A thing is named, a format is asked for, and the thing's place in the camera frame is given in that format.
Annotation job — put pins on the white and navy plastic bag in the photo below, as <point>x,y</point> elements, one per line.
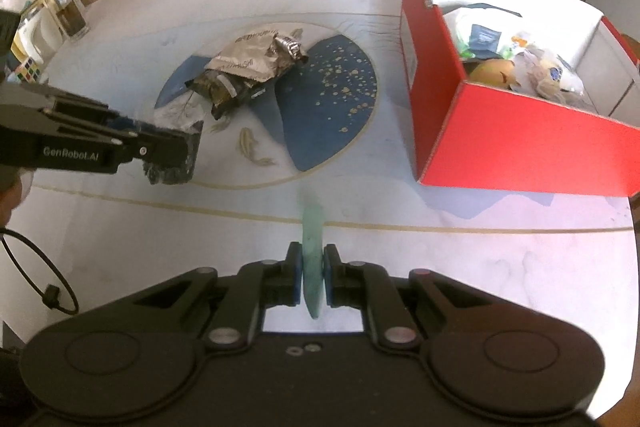
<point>482,34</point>

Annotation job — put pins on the blueberry bread packet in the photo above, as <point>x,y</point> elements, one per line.
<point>560,77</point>

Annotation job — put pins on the clear packet with black contents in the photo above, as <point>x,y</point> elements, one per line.
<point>167,176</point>

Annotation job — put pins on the crumpled beige snack wrapper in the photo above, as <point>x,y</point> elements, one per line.
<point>250,54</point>

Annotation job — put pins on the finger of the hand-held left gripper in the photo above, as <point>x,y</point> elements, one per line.
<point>165,147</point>
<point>122,123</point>

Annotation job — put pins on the red cardboard box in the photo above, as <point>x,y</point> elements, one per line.
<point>525,147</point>

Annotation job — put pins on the small silver brown wrapper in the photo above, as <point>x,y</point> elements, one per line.
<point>292,49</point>

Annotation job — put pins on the person's left hand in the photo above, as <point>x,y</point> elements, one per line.
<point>7,207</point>

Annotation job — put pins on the dark camouflage packet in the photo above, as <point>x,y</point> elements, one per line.
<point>220,89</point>

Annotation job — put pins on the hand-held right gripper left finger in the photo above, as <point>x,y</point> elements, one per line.
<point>296,277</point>

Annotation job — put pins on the colourful puzzle cube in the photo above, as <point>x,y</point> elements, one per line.
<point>27,72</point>

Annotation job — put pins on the white marble desktop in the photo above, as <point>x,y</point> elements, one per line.
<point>450,267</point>

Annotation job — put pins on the yellow orange snack packet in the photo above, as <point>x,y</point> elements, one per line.
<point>492,72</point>

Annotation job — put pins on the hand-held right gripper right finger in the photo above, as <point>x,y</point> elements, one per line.
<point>330,277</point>

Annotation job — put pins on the pale green wrapper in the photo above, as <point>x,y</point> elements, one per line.
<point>312,257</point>

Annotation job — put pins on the pale yellow plastic container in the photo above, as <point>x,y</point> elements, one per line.
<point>35,32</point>

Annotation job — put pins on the glass jar with dark contents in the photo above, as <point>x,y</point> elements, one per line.
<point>75,19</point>

